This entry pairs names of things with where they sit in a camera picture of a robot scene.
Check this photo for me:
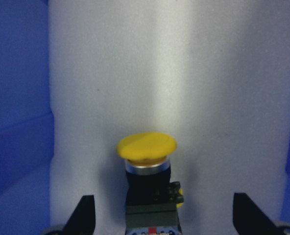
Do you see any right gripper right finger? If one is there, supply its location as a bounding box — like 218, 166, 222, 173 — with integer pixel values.
232, 193, 280, 235

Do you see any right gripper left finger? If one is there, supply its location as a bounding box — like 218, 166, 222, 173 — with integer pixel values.
61, 195, 96, 235

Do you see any yellow push button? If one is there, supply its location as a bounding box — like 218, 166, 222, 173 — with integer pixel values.
116, 132, 184, 235

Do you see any right blue bin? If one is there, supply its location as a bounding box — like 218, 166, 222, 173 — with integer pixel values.
0, 0, 290, 235

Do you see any white foam pad right bin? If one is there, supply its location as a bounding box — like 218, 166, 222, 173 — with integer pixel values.
48, 0, 290, 235

